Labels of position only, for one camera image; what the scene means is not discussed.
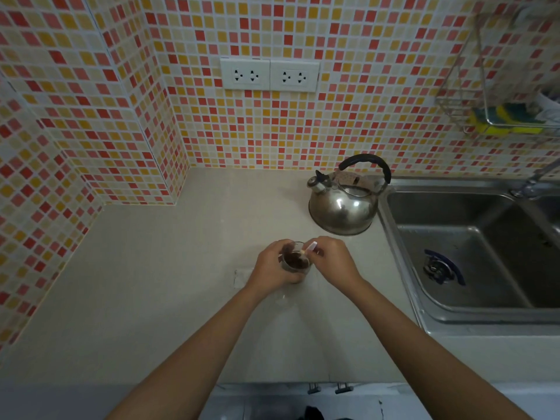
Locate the person's right forearm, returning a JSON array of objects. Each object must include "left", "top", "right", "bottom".
[{"left": 340, "top": 276, "right": 536, "bottom": 420}]

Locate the person's left hand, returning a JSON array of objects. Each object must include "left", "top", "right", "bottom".
[{"left": 246, "top": 239, "right": 308, "bottom": 299}]

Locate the blue sink drain strainer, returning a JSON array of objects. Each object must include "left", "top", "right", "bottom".
[{"left": 423, "top": 249, "right": 466, "bottom": 286}]

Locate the brown coffee drink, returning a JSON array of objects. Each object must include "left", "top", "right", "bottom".
[{"left": 283, "top": 253, "right": 312, "bottom": 273}]

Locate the person's left forearm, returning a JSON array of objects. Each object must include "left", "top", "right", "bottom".
[{"left": 104, "top": 282, "right": 286, "bottom": 420}]

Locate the clear glass cup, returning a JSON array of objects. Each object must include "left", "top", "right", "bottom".
[{"left": 279, "top": 241, "right": 314, "bottom": 285}]

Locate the metal faucet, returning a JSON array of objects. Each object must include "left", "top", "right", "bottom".
[{"left": 509, "top": 159, "right": 560, "bottom": 201}]

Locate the white double wall socket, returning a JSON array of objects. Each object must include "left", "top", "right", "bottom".
[
  {"left": 269, "top": 59, "right": 321, "bottom": 93},
  {"left": 220, "top": 57, "right": 271, "bottom": 90}
]

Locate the steel kettle with black handle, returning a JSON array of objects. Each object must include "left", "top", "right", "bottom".
[{"left": 307, "top": 154, "right": 392, "bottom": 237}]

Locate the yellow green sponge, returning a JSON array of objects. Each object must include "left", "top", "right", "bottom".
[
  {"left": 465, "top": 106, "right": 513, "bottom": 137},
  {"left": 498, "top": 102, "right": 547, "bottom": 134}
]

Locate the metal wire wall rack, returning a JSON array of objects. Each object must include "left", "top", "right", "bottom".
[{"left": 434, "top": 4, "right": 560, "bottom": 139}]

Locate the stainless steel sink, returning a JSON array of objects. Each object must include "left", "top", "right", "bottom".
[{"left": 378, "top": 176, "right": 560, "bottom": 338}]

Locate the person's right hand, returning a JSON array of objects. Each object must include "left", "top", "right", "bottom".
[{"left": 306, "top": 236, "right": 366, "bottom": 294}]

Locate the white cloth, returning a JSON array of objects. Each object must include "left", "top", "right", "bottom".
[{"left": 536, "top": 88, "right": 560, "bottom": 124}]

